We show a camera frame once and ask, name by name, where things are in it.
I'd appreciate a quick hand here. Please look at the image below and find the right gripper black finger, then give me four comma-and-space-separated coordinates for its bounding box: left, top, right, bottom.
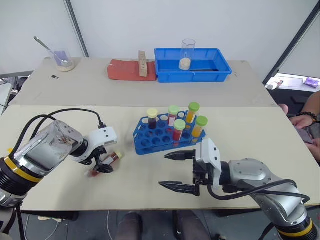
158, 180, 201, 197
163, 149, 198, 162

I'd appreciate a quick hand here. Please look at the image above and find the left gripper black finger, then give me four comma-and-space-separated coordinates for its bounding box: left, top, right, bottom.
92, 156, 115, 175
99, 149, 114, 164

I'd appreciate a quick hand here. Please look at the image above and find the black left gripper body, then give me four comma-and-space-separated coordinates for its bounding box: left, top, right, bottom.
84, 146, 109, 166

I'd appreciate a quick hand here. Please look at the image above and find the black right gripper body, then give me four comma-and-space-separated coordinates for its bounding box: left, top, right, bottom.
191, 154, 214, 197

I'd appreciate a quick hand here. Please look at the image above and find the cream-capped dark red test tube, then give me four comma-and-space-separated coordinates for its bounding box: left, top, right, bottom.
90, 149, 125, 177

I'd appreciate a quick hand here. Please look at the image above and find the green-capped bright red test tube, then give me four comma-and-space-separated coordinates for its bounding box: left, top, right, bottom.
172, 119, 187, 147

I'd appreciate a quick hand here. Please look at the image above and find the blue test tube rack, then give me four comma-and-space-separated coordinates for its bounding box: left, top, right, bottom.
132, 110, 208, 156

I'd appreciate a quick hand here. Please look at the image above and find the green-capped orange test tube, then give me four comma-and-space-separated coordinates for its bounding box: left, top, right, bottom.
191, 115, 209, 140
184, 101, 201, 124

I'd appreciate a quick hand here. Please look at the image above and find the green-capped white-labelled red test tube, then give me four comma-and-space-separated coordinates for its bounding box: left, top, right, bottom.
167, 105, 181, 127

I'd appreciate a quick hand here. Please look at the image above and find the yellow-capped dark red test tube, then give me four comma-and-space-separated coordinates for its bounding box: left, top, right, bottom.
146, 108, 158, 130

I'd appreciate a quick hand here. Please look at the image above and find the bystander's bare hand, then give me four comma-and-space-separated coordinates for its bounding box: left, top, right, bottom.
290, 115, 320, 131

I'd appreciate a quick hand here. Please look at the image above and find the dark rounded shape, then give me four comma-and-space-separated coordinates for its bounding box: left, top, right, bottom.
116, 211, 145, 240

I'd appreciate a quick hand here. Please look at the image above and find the blue plastic bin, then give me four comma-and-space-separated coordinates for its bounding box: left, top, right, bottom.
153, 47, 233, 84

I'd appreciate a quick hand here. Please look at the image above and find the red cloth mat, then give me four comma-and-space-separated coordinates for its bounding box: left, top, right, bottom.
106, 58, 158, 82

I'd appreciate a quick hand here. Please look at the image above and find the glass beaker with beige grains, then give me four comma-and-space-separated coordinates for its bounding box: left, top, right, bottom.
48, 47, 76, 73

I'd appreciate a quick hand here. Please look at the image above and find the clear cylinder with beige powder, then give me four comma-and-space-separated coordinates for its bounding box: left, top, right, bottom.
178, 38, 196, 71

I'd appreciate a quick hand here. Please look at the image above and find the wooden block with holes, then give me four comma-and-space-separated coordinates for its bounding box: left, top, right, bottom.
137, 50, 149, 78

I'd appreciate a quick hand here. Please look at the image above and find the black stand leg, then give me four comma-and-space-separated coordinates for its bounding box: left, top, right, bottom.
14, 201, 27, 240

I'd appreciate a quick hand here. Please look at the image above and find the metal spoon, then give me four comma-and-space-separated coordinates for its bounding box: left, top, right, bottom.
33, 36, 69, 64

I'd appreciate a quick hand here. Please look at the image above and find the grey diagonal pole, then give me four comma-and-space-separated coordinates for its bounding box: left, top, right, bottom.
68, 0, 90, 58

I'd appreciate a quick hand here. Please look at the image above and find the purple crumpled item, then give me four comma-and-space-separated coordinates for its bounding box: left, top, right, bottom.
303, 77, 320, 89

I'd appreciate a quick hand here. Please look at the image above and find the dark diagonal pole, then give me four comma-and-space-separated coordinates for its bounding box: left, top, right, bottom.
262, 0, 320, 86

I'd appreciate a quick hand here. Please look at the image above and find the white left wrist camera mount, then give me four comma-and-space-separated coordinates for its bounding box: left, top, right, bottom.
71, 126, 119, 164

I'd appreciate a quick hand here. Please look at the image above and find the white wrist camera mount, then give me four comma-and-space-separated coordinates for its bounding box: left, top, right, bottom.
194, 137, 224, 189
71, 126, 119, 164

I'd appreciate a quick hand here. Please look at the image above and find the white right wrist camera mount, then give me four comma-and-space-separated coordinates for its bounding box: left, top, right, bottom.
194, 137, 224, 189

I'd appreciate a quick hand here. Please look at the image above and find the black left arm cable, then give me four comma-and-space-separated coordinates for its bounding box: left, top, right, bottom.
14, 108, 107, 154

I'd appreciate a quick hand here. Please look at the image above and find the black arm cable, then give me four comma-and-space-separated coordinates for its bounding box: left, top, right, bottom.
206, 179, 311, 206
14, 108, 107, 154

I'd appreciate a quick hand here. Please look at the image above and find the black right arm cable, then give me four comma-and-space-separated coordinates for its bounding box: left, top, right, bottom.
206, 179, 311, 206

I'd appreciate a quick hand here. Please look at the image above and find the white floor cable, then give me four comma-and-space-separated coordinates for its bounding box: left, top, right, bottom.
37, 216, 64, 240

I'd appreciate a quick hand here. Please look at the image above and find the black bead bracelet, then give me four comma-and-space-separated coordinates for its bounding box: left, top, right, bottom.
296, 111, 320, 123

